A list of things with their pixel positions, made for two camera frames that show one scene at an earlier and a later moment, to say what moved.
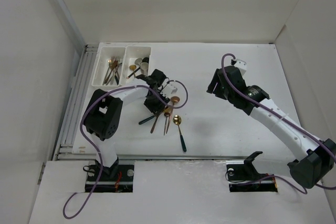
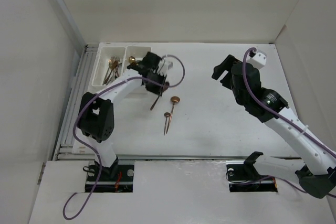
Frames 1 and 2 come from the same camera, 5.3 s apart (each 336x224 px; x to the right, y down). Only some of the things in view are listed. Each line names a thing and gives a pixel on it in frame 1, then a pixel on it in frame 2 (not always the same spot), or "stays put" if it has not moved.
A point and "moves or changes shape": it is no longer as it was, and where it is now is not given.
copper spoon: x=167 y=114 stays put
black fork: x=115 y=76 stays put
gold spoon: x=133 y=67 moves or changes shape
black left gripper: x=155 y=109 -> x=157 y=90
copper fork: x=113 y=64 stays put
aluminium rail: x=169 y=156 stays put
